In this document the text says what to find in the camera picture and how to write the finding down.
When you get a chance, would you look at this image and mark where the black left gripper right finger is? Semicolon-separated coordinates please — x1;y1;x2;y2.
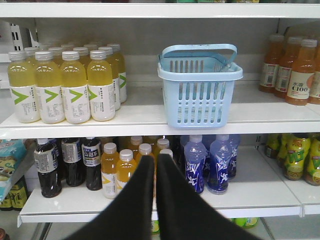
156;154;257;240

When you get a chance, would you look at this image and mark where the white metal shelf unit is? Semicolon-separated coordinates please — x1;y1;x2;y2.
0;0;320;240

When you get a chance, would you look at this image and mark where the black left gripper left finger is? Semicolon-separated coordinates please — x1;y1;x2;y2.
65;156;155;240

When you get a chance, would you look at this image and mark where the pale yellow drink bottle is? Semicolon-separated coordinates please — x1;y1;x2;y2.
60;51;91;124
35;51;65;124
7;51;40;123
87;50;116;122

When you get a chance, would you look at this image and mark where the light blue plastic basket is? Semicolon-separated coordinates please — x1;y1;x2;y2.
157;43;243;129

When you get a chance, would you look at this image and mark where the yellow lemon tea bottle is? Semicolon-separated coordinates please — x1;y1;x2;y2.
304;136;320;186
283;133;311;181
264;133;282;159

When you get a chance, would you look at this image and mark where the orange vitamin drink bottle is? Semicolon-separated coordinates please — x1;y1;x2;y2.
116;149;137;194
135;143;156;165
101;142;119;199

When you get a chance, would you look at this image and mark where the orange C100 juice bottle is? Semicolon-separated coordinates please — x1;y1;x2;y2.
274;36;303;99
258;33;285;93
285;39;317;106

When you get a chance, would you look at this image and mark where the blue sports drink bottle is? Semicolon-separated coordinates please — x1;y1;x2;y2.
227;134;241;180
184;134;207;194
207;134;232;195

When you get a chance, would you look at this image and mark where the dark tea bottle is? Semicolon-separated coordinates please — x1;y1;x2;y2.
81;137;102;191
33;138;62;198
61;137;85;187

